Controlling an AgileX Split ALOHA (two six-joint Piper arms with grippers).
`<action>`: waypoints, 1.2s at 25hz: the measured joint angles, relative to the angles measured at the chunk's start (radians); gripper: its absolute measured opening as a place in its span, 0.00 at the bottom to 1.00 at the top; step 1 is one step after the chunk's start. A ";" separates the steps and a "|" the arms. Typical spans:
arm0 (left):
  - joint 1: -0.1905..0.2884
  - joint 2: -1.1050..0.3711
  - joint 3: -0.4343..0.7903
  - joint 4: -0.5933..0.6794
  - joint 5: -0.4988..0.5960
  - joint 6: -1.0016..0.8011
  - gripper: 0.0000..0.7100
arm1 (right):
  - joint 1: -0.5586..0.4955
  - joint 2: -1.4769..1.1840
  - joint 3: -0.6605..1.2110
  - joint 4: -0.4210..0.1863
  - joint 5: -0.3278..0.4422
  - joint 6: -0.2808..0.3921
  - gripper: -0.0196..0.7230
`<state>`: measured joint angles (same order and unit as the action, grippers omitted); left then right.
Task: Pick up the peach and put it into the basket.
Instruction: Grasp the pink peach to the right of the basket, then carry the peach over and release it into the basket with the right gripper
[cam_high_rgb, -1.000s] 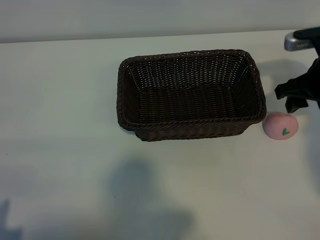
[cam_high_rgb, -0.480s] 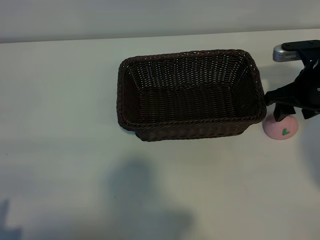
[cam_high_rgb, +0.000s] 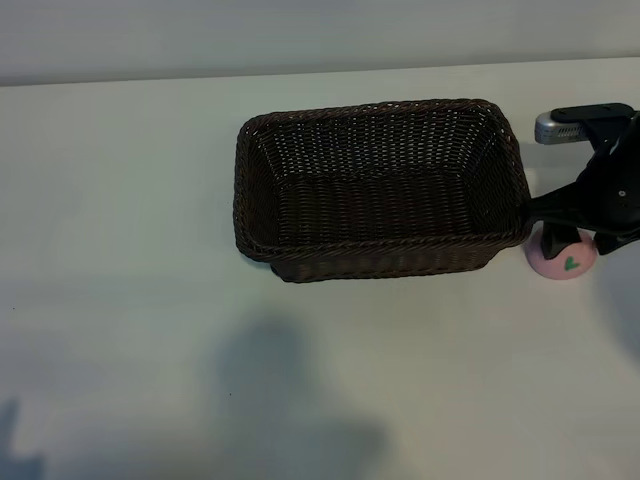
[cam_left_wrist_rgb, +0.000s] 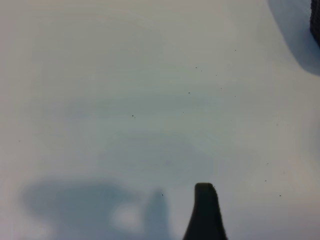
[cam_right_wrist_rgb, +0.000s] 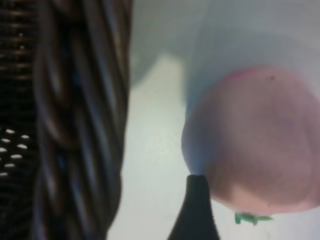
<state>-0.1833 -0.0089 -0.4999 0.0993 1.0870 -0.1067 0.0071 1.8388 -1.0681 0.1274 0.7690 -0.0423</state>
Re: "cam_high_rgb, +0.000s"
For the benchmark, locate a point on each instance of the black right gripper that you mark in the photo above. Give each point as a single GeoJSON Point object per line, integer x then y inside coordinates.
{"type": "Point", "coordinates": [617, 190]}

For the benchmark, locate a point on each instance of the pink peach with green mark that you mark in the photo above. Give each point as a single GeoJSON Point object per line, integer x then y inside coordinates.
{"type": "Point", "coordinates": [575, 265]}

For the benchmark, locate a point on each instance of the dark brown wicker basket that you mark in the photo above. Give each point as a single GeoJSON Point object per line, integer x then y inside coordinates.
{"type": "Point", "coordinates": [380, 200]}

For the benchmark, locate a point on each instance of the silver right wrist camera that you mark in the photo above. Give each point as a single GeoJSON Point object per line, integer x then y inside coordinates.
{"type": "Point", "coordinates": [555, 127]}

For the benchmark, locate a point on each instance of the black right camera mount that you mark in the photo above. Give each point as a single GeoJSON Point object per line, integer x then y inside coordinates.
{"type": "Point", "coordinates": [600, 114]}

